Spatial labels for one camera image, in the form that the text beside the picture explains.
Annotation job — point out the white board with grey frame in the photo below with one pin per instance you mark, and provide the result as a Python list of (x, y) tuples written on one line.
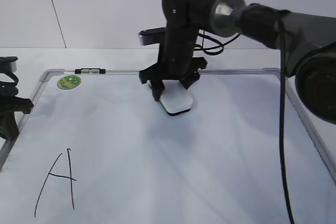
[(106, 152)]

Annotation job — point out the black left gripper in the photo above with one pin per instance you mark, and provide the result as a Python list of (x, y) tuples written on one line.
[(10, 104)]

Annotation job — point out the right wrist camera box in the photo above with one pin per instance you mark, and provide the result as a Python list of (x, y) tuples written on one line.
[(152, 36)]

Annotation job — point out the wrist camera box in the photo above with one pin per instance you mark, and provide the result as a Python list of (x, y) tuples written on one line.
[(152, 36), (8, 64)]

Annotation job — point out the round green magnet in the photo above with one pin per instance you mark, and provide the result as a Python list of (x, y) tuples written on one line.
[(68, 82)]

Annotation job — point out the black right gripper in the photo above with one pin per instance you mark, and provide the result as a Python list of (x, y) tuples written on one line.
[(184, 20)]

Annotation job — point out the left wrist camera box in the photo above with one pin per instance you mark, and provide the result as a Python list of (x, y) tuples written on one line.
[(8, 64)]

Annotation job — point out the black marker pen on frame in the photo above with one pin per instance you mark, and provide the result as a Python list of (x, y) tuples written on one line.
[(87, 71)]

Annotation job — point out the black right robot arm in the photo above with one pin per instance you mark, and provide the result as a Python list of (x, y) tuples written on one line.
[(306, 43)]

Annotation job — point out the white board eraser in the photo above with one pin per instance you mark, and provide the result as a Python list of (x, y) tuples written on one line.
[(175, 99)]

